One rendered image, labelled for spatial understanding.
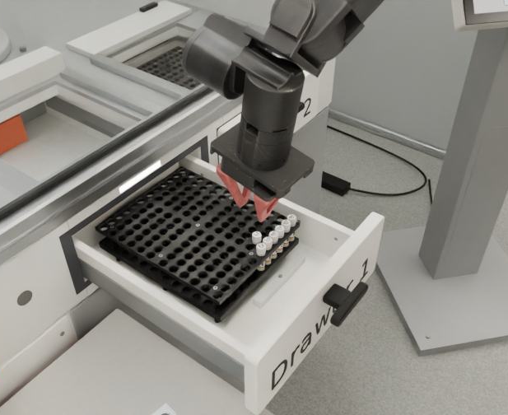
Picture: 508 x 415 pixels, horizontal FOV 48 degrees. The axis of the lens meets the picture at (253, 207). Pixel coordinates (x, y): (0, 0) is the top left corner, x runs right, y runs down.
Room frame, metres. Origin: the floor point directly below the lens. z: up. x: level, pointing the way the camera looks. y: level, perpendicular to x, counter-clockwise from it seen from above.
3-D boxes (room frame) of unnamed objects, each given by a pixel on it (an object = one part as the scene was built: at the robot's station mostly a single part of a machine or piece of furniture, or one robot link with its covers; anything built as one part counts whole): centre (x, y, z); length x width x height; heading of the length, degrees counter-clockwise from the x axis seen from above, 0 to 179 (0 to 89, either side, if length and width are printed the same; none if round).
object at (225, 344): (0.59, 0.08, 0.86); 0.40 x 0.26 x 0.06; 53
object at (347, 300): (0.45, -0.10, 0.91); 0.07 x 0.04 x 0.01; 143
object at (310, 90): (0.89, -0.03, 0.87); 0.29 x 0.02 x 0.11; 143
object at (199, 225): (0.58, 0.08, 0.87); 0.22 x 0.18 x 0.06; 53
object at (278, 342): (0.46, -0.08, 0.87); 0.29 x 0.02 x 0.11; 143
